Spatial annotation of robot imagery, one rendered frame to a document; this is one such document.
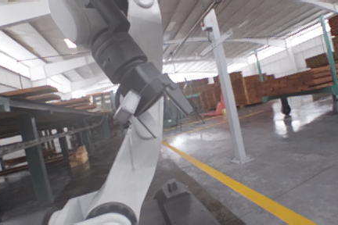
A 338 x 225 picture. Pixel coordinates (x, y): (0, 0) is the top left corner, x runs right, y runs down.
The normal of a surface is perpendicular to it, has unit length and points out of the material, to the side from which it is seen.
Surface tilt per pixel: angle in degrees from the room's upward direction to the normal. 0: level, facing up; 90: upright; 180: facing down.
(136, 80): 105
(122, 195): 90
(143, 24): 113
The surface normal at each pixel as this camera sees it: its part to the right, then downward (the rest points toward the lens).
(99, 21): 0.58, -0.47
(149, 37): 0.21, 0.37
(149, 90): -0.54, 0.40
